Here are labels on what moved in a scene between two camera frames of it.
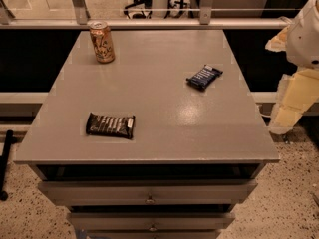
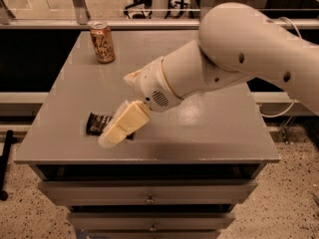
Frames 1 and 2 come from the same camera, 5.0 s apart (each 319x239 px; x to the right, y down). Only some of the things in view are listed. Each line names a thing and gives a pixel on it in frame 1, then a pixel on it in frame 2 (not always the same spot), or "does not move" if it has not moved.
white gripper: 305,41 to 152,84
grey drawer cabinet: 194,156 does not move
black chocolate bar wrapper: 119,126 does not move
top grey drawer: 153,191 does not move
